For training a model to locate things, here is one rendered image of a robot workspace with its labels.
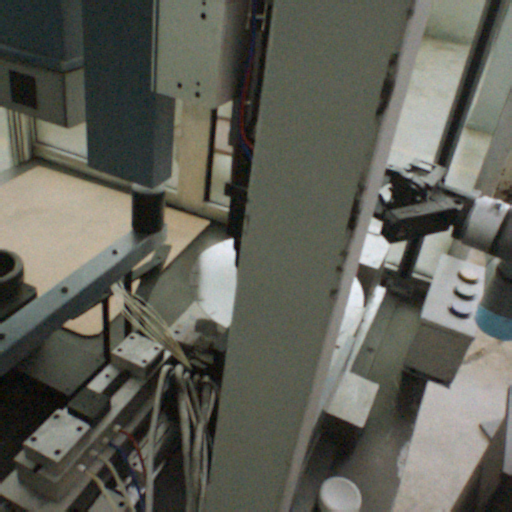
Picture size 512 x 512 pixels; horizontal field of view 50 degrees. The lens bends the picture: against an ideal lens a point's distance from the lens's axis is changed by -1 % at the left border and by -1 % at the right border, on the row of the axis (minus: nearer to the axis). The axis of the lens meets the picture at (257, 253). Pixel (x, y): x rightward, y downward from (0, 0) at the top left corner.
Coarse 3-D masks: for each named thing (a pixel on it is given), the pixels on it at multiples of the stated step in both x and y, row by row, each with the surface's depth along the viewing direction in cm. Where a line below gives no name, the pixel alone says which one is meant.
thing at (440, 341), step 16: (448, 256) 132; (448, 272) 126; (480, 272) 128; (432, 288) 120; (448, 288) 121; (480, 288) 122; (432, 304) 115; (448, 304) 116; (432, 320) 111; (448, 320) 111; (464, 320) 112; (416, 336) 114; (432, 336) 112; (448, 336) 111; (464, 336) 109; (416, 352) 116; (432, 352) 114; (448, 352) 112; (464, 352) 111; (416, 368) 118; (432, 368) 116; (448, 368) 114; (448, 384) 117
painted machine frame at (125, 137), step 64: (0, 0) 78; (64, 0) 74; (128, 0) 63; (0, 64) 83; (64, 64) 77; (128, 64) 67; (128, 128) 71; (128, 256) 91; (64, 320) 80; (128, 320) 104
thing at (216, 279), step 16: (208, 256) 110; (224, 256) 110; (192, 272) 105; (208, 272) 105; (224, 272) 106; (192, 288) 101; (208, 288) 101; (224, 288) 102; (352, 288) 107; (208, 304) 98; (224, 304) 98; (352, 304) 103; (224, 320) 95; (352, 320) 99
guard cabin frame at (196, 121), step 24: (24, 120) 172; (192, 120) 148; (216, 120) 147; (504, 120) 116; (24, 144) 176; (192, 144) 152; (504, 144) 118; (72, 168) 175; (192, 168) 156; (168, 192) 163; (192, 192) 160; (216, 216) 160; (456, 240) 133
